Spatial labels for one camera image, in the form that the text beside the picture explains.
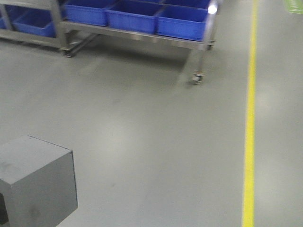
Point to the blue bin on cart right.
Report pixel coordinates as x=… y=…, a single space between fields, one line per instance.
x=183 y=19

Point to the blue bin lower shelf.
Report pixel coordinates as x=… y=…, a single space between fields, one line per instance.
x=36 y=22

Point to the steel cart with wheels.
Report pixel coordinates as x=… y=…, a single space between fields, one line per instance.
x=71 y=36

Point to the blue bin on cart left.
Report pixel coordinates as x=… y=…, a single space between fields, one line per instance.
x=91 y=12

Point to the gray square hollow base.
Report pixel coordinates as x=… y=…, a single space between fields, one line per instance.
x=37 y=183

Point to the blue bin on cart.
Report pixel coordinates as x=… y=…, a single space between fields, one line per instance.
x=132 y=15
x=91 y=12
x=183 y=19

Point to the blue bin on cart middle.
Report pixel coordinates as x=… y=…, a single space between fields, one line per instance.
x=132 y=15

